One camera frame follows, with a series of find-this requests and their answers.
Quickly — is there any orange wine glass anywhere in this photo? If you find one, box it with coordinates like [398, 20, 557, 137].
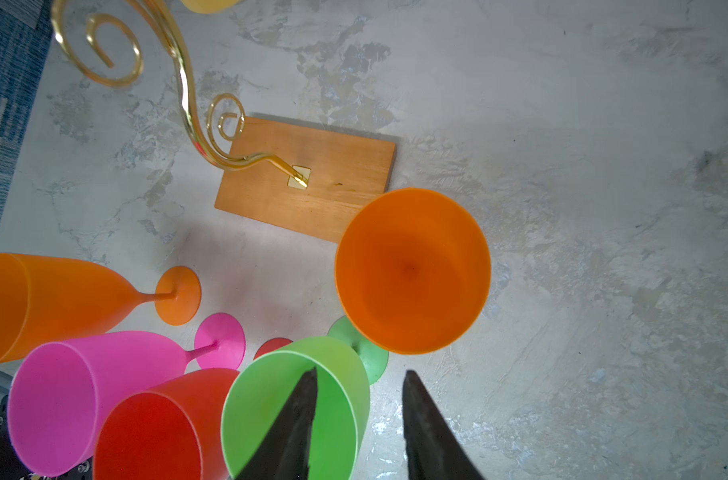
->
[0, 253, 202, 364]
[335, 188, 492, 355]

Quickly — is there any yellow plastic wine glass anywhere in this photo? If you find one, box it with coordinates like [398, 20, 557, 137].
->
[181, 0, 242, 14]

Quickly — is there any red plastic wine glass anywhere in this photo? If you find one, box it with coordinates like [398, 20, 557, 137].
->
[92, 336, 295, 480]

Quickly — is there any pink plastic wine glass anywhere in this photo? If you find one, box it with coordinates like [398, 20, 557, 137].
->
[8, 313, 246, 477]

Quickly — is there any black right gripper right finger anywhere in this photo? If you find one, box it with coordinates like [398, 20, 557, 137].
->
[402, 370, 483, 480]

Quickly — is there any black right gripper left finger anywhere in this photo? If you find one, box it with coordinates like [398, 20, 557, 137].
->
[236, 368, 318, 479]

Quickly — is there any orange back wine glass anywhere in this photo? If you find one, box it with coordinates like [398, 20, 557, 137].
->
[335, 188, 492, 355]

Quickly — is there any gold wire wine glass rack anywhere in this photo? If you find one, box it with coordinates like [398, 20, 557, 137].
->
[50, 0, 398, 244]

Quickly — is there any orange front wine glass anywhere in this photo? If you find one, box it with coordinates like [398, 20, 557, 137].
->
[0, 253, 202, 364]

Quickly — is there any green plastic wine glass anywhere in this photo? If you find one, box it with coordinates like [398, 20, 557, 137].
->
[221, 316, 389, 479]

